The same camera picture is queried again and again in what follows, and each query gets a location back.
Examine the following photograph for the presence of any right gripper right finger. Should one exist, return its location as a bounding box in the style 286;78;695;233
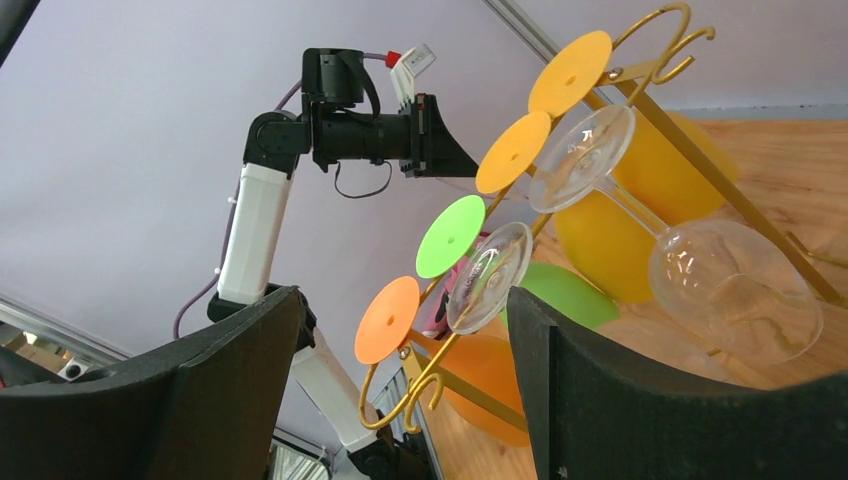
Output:
507;287;847;479

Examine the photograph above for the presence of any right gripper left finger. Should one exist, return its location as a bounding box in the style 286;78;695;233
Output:
1;287;305;479

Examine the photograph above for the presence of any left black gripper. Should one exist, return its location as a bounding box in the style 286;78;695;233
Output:
398;93;478;178

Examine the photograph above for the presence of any clear wine glass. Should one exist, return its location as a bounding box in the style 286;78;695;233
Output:
529;105;824;364
446;222;729;381

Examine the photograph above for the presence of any orange plastic glass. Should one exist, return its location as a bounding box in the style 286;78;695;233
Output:
354;276;530;447

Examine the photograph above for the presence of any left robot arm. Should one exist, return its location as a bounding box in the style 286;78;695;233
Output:
206;45;477;479

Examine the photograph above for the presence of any green plastic glass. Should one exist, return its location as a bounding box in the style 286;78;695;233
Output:
414;193;623;333

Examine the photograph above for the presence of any far yellow plastic glass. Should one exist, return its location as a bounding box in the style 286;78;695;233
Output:
528;30;725;225

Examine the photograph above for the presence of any yellow plastic glass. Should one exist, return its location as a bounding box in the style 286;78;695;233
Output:
475;111;655;303
528;30;725;225

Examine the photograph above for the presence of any gold wine glass rack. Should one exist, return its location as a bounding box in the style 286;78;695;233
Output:
355;2;841;436

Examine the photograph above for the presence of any pink object beside table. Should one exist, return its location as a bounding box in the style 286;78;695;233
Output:
421;256;468;340

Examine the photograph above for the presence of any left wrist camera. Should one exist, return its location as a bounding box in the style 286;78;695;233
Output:
384;43;436;107

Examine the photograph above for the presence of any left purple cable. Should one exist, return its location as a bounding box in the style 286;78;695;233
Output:
172;51;392;340

